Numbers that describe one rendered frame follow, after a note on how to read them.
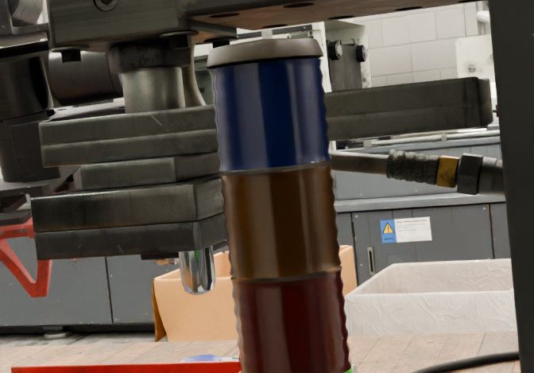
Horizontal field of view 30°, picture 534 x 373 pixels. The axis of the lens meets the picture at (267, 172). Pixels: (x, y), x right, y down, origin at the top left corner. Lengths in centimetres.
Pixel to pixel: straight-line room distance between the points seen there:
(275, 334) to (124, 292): 552
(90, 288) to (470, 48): 257
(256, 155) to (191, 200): 22
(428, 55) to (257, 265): 676
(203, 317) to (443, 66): 433
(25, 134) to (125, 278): 496
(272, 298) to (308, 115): 6
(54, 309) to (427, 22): 317
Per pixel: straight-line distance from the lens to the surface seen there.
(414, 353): 112
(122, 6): 58
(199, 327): 302
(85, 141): 60
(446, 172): 65
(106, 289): 589
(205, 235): 54
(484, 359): 106
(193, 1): 54
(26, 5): 89
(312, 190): 32
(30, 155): 88
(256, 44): 32
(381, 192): 519
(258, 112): 32
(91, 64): 86
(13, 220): 86
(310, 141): 32
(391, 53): 718
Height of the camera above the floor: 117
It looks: 3 degrees down
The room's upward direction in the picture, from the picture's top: 6 degrees counter-clockwise
